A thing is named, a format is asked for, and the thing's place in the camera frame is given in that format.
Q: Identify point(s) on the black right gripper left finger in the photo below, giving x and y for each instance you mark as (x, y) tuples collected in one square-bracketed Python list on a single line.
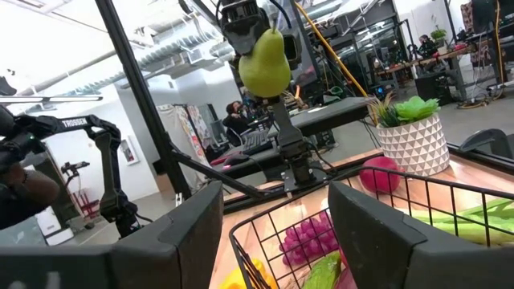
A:
[(120, 265)]

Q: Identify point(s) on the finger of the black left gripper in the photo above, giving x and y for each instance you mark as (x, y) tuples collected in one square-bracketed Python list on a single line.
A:
[(245, 40), (293, 52)]

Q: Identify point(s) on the yellow bell pepper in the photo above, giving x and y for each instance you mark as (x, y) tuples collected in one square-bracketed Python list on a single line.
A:
[(235, 281)]

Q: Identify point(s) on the black computer mouse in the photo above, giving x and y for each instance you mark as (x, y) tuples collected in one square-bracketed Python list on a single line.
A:
[(236, 159)]

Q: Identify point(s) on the purple grape bunch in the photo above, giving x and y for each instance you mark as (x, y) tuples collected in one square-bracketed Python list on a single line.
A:
[(307, 237)]

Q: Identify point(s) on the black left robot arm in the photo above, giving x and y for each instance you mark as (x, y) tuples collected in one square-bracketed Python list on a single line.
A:
[(291, 140)]

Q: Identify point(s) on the black equipment box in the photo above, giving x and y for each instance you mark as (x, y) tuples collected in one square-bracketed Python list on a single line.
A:
[(433, 88)]

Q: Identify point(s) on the dark lower desk top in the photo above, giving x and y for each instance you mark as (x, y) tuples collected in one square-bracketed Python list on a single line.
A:
[(249, 168)]

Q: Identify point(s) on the wooden work table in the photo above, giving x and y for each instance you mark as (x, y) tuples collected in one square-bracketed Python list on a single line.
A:
[(425, 62)]

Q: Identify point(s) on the silver ceiling ventilation duct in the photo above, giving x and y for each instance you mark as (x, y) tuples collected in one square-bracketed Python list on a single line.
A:
[(168, 56)]

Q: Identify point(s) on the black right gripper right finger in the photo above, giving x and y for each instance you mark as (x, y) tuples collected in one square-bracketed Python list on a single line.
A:
[(401, 265)]

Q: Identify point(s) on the green white leek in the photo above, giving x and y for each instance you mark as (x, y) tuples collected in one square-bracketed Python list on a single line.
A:
[(462, 229)]

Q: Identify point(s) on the red cart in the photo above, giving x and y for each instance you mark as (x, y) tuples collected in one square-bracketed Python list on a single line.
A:
[(86, 202)]

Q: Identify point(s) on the framed wall picture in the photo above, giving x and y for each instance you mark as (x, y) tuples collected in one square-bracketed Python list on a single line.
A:
[(129, 151)]

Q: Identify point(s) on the black wedge bracket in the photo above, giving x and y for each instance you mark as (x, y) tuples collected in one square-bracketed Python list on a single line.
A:
[(486, 138)]

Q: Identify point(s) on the person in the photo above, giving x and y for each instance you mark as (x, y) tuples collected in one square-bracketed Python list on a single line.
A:
[(427, 48), (235, 120)]

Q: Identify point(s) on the black keyboard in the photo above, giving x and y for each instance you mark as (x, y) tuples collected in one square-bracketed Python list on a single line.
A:
[(257, 142)]

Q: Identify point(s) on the green lettuce leaf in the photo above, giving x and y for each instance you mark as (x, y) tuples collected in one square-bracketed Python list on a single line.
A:
[(323, 275)]

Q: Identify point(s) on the small green potted plant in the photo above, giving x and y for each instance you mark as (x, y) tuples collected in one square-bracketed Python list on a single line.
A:
[(438, 34)]

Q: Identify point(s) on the succulent in white patterned pot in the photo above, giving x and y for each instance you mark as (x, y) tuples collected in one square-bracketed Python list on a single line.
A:
[(413, 144)]

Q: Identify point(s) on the green pear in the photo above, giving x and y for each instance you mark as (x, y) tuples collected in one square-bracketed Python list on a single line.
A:
[(265, 68)]

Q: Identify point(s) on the person's forearm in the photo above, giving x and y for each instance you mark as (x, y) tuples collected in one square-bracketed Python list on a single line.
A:
[(28, 192)]

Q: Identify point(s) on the speckled crimson round fruit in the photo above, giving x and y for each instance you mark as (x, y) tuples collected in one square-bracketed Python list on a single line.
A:
[(377, 184)]

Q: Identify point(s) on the black side desk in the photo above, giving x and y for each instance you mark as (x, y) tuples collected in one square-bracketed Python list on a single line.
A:
[(321, 116)]

